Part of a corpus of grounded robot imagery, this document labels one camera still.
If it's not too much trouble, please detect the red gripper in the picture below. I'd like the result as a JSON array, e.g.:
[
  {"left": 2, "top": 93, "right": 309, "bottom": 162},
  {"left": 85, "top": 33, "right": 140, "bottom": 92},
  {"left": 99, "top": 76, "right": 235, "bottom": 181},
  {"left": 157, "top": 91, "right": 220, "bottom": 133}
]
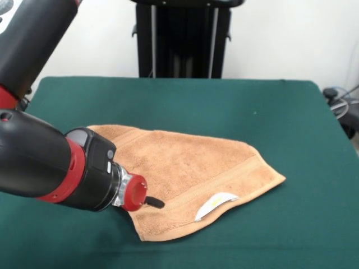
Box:
[{"left": 121, "top": 174, "right": 165, "bottom": 212}]

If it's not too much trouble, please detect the tan terry towel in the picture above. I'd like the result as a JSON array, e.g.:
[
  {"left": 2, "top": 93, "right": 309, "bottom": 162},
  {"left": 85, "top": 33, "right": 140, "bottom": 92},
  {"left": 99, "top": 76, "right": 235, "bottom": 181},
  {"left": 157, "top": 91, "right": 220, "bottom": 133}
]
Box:
[{"left": 86, "top": 124, "right": 287, "bottom": 242}]

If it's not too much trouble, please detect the dark green table cloth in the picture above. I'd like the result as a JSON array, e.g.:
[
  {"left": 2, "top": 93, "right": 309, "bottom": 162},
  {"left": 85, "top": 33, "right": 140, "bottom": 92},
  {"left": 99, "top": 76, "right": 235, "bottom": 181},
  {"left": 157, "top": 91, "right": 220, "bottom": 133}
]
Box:
[{"left": 0, "top": 76, "right": 359, "bottom": 269}]

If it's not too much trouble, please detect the black round caster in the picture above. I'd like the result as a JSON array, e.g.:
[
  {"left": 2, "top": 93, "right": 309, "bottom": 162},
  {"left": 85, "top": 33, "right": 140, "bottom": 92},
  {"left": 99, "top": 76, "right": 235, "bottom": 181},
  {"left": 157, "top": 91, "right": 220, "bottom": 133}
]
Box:
[{"left": 322, "top": 87, "right": 342, "bottom": 102}]

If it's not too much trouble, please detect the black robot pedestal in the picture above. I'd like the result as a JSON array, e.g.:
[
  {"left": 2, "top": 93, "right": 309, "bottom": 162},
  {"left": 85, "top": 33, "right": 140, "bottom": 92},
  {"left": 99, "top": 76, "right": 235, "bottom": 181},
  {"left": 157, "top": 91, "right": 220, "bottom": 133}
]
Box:
[{"left": 131, "top": 0, "right": 247, "bottom": 79}]

